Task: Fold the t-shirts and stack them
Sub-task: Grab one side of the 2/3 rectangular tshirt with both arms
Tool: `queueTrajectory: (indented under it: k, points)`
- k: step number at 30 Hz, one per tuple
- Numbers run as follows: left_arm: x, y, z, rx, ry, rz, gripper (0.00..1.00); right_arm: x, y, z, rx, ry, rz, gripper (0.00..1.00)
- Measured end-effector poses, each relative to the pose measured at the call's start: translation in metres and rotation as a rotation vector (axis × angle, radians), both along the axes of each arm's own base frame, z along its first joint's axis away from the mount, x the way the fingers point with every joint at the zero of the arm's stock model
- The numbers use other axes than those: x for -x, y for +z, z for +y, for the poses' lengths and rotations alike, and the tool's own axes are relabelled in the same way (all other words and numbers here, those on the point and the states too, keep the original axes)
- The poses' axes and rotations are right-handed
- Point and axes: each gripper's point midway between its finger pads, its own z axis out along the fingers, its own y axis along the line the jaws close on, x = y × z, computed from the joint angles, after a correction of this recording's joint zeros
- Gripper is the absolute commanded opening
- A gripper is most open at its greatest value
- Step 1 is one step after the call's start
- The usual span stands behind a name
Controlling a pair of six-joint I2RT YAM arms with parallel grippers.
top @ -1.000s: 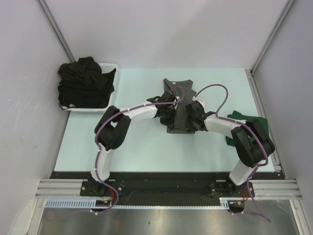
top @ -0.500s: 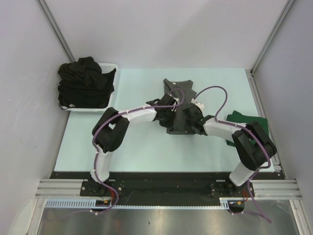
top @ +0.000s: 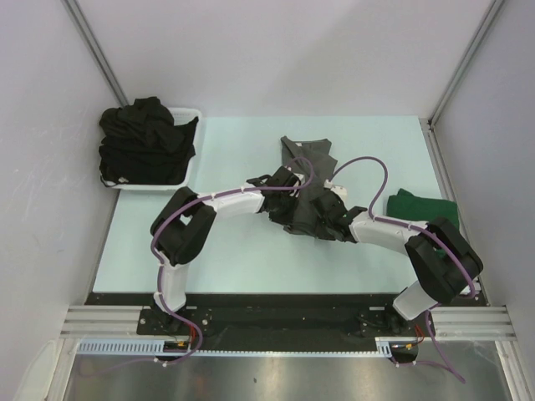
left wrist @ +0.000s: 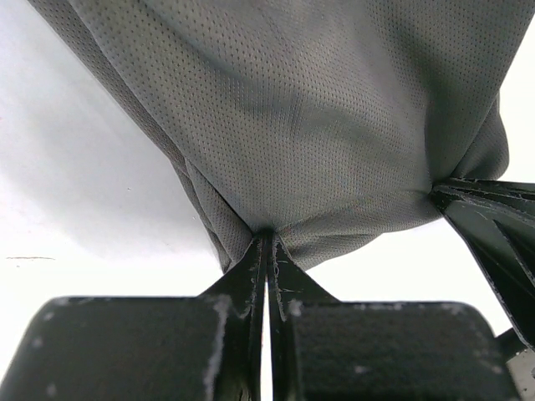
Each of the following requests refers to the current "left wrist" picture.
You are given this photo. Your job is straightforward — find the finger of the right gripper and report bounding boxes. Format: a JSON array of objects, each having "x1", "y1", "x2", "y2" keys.
[
  {"x1": 431, "y1": 191, "x2": 534, "y2": 347},
  {"x1": 431, "y1": 178, "x2": 534, "y2": 202}
]

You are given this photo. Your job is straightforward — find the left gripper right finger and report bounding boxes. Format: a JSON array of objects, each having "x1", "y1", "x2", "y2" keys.
[{"x1": 267, "y1": 233, "x2": 519, "y2": 400}]

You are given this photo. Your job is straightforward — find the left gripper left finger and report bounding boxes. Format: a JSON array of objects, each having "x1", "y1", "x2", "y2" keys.
[{"x1": 1, "y1": 237, "x2": 266, "y2": 401}]

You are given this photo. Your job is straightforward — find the grey t shirt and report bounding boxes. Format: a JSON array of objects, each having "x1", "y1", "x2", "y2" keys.
[{"x1": 33, "y1": 1, "x2": 534, "y2": 269}]

